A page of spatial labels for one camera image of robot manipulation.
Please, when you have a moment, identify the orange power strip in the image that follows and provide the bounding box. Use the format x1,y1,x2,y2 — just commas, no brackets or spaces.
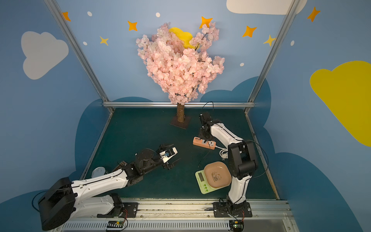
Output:
192,137,216,150

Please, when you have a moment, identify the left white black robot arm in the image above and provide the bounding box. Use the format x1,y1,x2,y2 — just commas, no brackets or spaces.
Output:
38,145,178,231

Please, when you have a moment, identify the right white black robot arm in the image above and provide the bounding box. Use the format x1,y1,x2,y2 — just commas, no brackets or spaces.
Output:
200,112,259,206

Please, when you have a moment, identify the green electronic scale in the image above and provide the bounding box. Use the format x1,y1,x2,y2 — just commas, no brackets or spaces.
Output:
195,170,222,194

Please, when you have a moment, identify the pink square plate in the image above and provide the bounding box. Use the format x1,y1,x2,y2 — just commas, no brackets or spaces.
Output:
204,161,232,189

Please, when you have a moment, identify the pink cherry blossom tree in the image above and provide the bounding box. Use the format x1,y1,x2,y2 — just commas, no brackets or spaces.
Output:
136,22,225,127

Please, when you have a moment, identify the white power strip cord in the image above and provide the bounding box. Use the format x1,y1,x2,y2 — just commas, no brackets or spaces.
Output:
215,146,230,160

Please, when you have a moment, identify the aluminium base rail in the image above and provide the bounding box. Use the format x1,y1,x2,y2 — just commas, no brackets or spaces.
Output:
54,198,299,232

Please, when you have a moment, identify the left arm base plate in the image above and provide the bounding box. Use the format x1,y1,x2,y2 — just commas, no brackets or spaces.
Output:
97,203,139,219

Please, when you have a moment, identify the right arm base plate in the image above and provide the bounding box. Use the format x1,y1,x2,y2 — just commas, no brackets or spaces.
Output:
213,201,253,218

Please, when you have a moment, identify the metal frame rail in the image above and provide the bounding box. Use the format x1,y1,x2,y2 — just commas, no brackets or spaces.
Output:
43,0,302,114

